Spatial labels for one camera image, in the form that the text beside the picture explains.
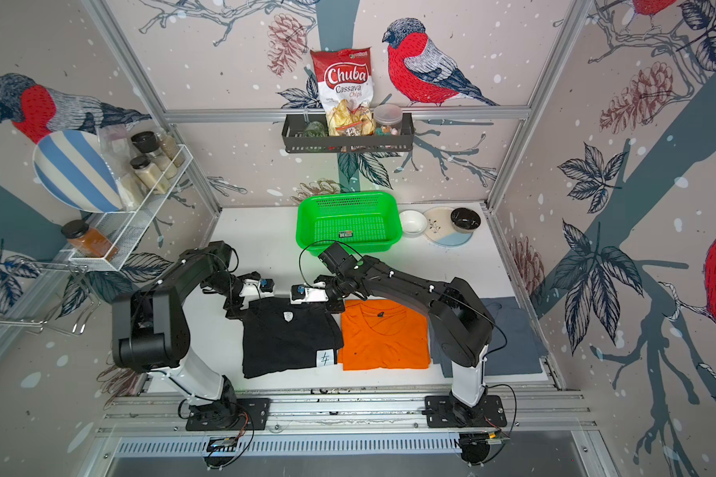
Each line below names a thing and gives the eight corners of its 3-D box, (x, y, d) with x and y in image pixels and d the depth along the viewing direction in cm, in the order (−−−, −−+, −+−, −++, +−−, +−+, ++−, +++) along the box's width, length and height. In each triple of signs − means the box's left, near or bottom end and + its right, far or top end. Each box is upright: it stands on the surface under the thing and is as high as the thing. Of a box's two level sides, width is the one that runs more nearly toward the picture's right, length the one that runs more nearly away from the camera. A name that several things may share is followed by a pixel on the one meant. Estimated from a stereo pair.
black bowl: (451, 237, 113) (455, 227, 108) (447, 217, 119) (450, 207, 115) (478, 237, 113) (482, 227, 108) (471, 217, 119) (476, 207, 115)
